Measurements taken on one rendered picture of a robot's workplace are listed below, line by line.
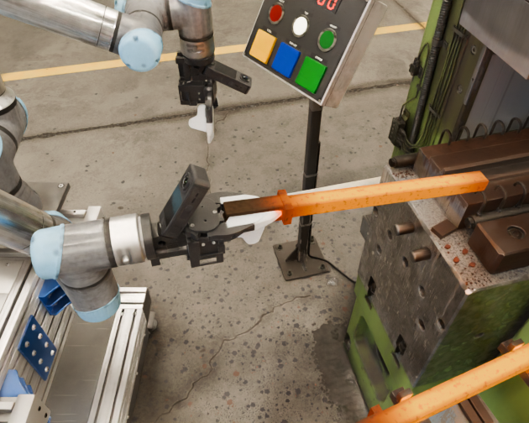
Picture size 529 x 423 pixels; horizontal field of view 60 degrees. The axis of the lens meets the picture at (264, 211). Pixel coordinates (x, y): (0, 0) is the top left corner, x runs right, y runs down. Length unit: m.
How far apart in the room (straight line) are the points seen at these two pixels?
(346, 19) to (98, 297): 0.87
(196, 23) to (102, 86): 2.30
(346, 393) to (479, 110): 1.07
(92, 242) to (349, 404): 1.28
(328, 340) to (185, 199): 1.31
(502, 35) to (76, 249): 0.73
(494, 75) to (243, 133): 1.77
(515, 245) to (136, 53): 0.78
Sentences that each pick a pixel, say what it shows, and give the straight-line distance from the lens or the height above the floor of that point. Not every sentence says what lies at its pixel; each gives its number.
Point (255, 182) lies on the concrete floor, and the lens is 2.41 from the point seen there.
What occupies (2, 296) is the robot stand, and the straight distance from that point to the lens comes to 1.26.
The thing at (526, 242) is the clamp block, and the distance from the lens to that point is 1.00.
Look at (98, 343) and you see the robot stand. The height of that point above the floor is 0.21.
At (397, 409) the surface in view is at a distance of 0.74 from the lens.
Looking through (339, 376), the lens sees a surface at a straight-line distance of 1.82.
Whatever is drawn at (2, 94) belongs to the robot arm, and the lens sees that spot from 1.23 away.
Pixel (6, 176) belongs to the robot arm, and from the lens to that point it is 1.18.
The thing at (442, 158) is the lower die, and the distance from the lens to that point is 1.10.
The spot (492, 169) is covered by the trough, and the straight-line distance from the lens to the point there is 1.11.
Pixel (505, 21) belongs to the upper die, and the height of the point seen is 1.32.
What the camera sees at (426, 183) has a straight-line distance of 0.83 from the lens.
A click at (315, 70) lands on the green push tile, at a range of 1.26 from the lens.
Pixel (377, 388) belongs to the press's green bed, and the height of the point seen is 0.16.
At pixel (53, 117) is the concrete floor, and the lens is 3.12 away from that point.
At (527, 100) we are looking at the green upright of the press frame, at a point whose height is 1.01.
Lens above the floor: 1.65
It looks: 47 degrees down
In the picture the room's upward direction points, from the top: straight up
